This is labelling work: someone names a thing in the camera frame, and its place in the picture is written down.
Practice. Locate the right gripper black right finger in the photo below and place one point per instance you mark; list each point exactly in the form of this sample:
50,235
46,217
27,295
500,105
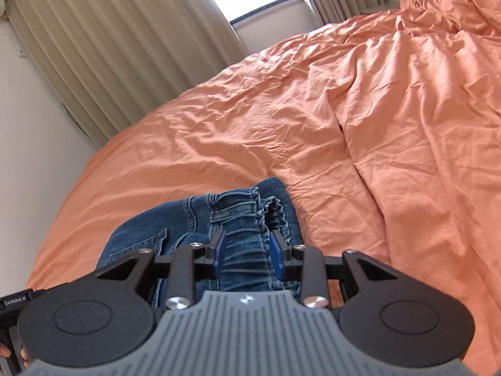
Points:
385,313

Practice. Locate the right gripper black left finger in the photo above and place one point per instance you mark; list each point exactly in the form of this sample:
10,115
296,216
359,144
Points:
109,313

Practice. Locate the blue denim jeans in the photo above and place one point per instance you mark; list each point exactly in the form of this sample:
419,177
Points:
247,216

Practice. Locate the orange bed sheet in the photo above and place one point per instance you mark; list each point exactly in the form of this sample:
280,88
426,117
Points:
384,129

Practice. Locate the beige curtain left panel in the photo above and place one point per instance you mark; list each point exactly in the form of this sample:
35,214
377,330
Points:
111,62

